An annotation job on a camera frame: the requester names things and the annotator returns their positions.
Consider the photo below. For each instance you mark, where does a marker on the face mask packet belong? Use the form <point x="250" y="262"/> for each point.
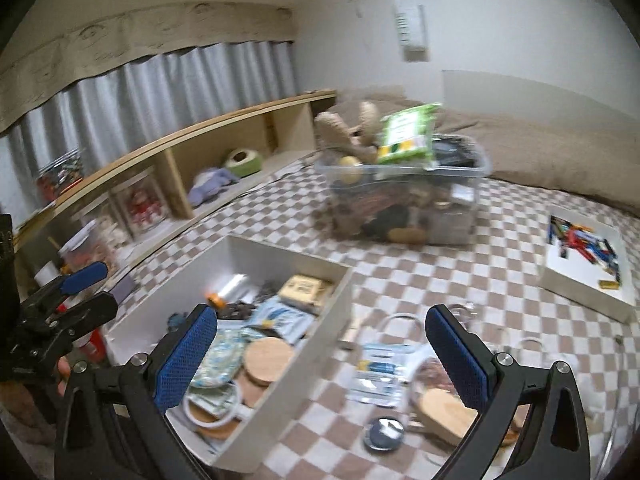
<point x="377" y="372"/>

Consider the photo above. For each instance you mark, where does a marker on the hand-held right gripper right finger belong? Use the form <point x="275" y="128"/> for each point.
<point x="460" y="360"/>

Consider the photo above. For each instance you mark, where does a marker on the red-dress doll in clear case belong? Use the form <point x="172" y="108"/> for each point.
<point x="142" y="205"/>

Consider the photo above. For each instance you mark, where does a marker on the green wet wipes pack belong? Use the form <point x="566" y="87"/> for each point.
<point x="407" y="132"/>

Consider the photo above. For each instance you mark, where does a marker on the white rectangular box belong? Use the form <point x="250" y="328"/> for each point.
<point x="295" y="360"/>

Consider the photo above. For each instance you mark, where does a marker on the red can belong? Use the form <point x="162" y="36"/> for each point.
<point x="94" y="345"/>

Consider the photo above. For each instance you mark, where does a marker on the clear jar of colourful sweets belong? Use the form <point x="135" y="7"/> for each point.
<point x="59" y="175"/>

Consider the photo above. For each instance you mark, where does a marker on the white shallow tray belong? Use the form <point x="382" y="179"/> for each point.
<point x="575" y="275"/>

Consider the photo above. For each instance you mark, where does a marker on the pile of colourful pens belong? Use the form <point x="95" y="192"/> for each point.
<point x="585" y="247"/>

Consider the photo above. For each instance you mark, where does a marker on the beige fuzzy blanket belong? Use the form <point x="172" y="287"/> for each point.
<point x="540" y="150"/>

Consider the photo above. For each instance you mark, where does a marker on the clear cereal container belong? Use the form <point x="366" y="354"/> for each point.
<point x="90" y="250"/>

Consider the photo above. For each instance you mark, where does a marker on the small orange item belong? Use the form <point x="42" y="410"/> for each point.
<point x="216" y="300"/>

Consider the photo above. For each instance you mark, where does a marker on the round wooden lid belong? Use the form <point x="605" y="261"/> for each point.
<point x="270" y="362"/>

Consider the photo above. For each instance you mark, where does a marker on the floral pouch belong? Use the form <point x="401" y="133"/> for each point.
<point x="220" y="357"/>

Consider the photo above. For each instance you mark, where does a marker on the gold packet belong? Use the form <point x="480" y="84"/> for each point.
<point x="300" y="290"/>

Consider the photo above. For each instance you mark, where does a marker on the round printed wooden coaster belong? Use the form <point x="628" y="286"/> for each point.
<point x="517" y="425"/>

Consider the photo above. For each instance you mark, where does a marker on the clear plastic storage bin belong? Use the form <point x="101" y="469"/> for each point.
<point x="425" y="195"/>

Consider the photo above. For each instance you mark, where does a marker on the grey curtain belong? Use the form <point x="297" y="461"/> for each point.
<point x="175" y="95"/>

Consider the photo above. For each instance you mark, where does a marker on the white cup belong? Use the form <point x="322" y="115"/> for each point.
<point x="47" y="274"/>

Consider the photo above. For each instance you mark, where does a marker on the beige printed valance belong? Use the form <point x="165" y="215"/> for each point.
<point x="125" y="35"/>

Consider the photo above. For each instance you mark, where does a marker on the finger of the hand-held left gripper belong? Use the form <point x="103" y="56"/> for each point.
<point x="82" y="276"/>
<point x="87" y="312"/>

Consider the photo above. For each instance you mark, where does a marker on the avocado plush toy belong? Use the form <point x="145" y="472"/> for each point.
<point x="243" y="162"/>

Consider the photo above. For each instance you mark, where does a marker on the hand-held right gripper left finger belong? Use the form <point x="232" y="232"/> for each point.
<point x="185" y="355"/>

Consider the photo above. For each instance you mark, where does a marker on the blue and white packet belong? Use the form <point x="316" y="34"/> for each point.
<point x="277" y="317"/>

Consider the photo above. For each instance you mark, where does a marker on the wooden oval box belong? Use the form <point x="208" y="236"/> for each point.
<point x="447" y="417"/>

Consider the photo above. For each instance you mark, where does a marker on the round dark disc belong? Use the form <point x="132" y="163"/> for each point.
<point x="383" y="434"/>

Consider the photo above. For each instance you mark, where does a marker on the person's left hand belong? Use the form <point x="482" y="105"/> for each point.
<point x="63" y="372"/>

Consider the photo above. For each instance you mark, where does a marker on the yellow ball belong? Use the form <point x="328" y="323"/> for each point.
<point x="351" y="167"/>

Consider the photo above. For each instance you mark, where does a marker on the brown round puck in plastic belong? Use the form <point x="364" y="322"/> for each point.
<point x="432" y="375"/>

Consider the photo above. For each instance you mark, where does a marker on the white rimmed wooden coaster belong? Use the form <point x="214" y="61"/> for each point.
<point x="210" y="407"/>

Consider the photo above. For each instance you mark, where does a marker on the purple plush toy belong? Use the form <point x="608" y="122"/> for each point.
<point x="212" y="185"/>

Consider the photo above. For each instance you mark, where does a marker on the wooden shelf unit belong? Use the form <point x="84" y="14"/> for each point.
<point x="210" y="132"/>

